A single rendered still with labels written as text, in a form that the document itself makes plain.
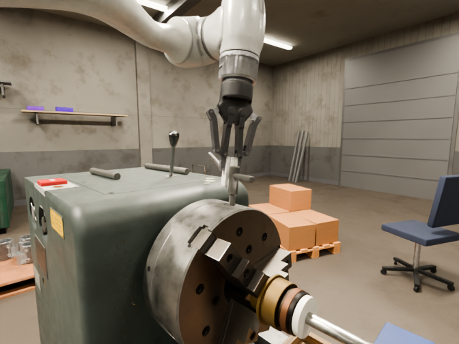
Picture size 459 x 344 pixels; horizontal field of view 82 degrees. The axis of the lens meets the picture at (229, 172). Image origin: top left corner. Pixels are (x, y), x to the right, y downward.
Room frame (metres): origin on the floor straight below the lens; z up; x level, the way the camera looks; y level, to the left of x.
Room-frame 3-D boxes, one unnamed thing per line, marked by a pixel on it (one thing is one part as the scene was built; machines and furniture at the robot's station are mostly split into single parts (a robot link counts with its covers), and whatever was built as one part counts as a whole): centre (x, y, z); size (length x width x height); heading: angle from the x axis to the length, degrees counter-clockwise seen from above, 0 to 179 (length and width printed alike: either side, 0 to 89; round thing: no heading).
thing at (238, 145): (0.62, -0.02, 1.39); 0.04 x 0.01 x 0.11; 18
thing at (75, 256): (0.82, 0.31, 1.06); 0.59 x 0.48 x 0.39; 45
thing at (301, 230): (3.38, -0.79, 0.34); 1.21 x 0.92 x 0.68; 33
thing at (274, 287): (0.45, -0.09, 1.08); 0.09 x 0.09 x 0.09; 45
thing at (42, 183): (0.71, 0.49, 1.26); 0.06 x 0.06 x 0.02; 45
